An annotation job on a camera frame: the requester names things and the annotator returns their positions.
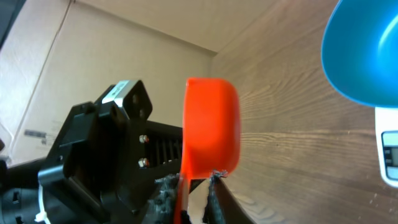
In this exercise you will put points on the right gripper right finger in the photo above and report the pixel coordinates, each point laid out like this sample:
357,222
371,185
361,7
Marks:
221,206

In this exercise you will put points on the orange scoop blue handle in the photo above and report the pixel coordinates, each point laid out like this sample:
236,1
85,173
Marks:
211,134

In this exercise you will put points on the white digital kitchen scale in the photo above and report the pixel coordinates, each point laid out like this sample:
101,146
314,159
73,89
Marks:
386,138

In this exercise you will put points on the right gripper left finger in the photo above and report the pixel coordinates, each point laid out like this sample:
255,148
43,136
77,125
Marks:
162,204

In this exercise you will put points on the teal blue bowl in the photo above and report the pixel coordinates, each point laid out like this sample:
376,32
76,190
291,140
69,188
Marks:
359,51

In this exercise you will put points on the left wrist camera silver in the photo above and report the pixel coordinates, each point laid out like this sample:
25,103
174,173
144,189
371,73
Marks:
131,97

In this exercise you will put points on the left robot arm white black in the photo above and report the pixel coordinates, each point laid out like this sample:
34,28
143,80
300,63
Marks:
20,191

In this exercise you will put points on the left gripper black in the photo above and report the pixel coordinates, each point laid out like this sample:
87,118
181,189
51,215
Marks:
102,166

